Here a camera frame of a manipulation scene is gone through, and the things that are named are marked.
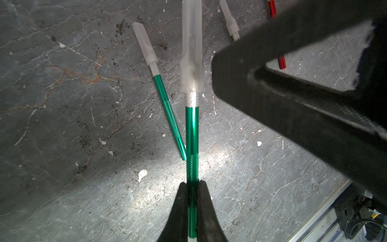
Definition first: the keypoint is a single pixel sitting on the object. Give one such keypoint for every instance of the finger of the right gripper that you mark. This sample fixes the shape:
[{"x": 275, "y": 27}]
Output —
[{"x": 346, "y": 129}]

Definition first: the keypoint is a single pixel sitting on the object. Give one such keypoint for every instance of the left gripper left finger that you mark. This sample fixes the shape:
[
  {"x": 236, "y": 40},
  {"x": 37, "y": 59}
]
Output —
[{"x": 176, "y": 228}]

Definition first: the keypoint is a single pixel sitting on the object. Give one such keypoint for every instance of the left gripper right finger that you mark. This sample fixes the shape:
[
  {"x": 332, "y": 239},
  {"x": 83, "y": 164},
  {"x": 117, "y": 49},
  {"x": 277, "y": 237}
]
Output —
[{"x": 208, "y": 226}]

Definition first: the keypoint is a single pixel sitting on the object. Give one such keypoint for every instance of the green carving knife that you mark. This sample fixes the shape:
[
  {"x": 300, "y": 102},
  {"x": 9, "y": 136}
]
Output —
[
  {"x": 152, "y": 60},
  {"x": 192, "y": 82}
]

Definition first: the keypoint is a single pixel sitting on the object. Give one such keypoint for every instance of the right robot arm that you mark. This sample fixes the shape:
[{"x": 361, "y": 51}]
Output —
[{"x": 346, "y": 129}]

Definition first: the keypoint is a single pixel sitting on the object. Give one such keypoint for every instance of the blue carving knife right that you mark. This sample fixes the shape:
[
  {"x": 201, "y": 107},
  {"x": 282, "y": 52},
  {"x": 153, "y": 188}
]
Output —
[{"x": 231, "y": 24}]

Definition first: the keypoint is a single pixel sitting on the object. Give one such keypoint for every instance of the aluminium mounting rail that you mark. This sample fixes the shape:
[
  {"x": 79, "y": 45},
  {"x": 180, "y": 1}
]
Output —
[{"x": 317, "y": 227}]

